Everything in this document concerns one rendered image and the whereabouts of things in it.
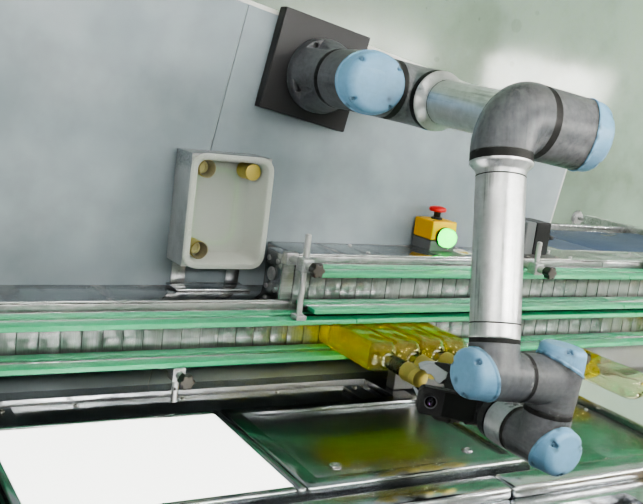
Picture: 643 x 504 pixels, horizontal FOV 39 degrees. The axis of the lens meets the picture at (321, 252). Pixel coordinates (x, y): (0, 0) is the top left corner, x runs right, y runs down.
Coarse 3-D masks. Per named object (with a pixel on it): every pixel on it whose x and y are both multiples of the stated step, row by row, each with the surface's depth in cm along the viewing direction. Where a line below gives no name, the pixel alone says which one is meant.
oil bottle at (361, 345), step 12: (336, 324) 183; (348, 324) 183; (324, 336) 186; (336, 336) 182; (348, 336) 178; (360, 336) 175; (372, 336) 176; (336, 348) 182; (348, 348) 178; (360, 348) 175; (372, 348) 171; (384, 348) 171; (360, 360) 174; (372, 360) 171
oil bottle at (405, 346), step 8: (368, 328) 183; (376, 328) 183; (384, 328) 184; (384, 336) 178; (392, 336) 178; (400, 336) 179; (400, 344) 174; (408, 344) 175; (416, 344) 176; (400, 352) 174; (408, 352) 174; (416, 352) 174
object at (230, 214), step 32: (224, 160) 173; (256, 160) 177; (192, 192) 171; (224, 192) 182; (256, 192) 183; (192, 224) 180; (224, 224) 184; (256, 224) 183; (192, 256) 179; (224, 256) 183; (256, 256) 182
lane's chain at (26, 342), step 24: (48, 312) 158; (72, 312) 161; (96, 312) 163; (0, 336) 155; (24, 336) 157; (48, 336) 159; (72, 336) 162; (96, 336) 164; (120, 336) 166; (144, 336) 169; (168, 336) 171; (192, 336) 174; (216, 336) 176; (240, 336) 179; (264, 336) 182; (288, 336) 184; (312, 336) 187
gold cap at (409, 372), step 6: (402, 366) 165; (408, 366) 164; (414, 366) 164; (402, 372) 165; (408, 372) 163; (414, 372) 162; (420, 372) 162; (402, 378) 165; (408, 378) 163; (414, 378) 162; (420, 378) 163; (426, 378) 163; (414, 384) 162; (420, 384) 163
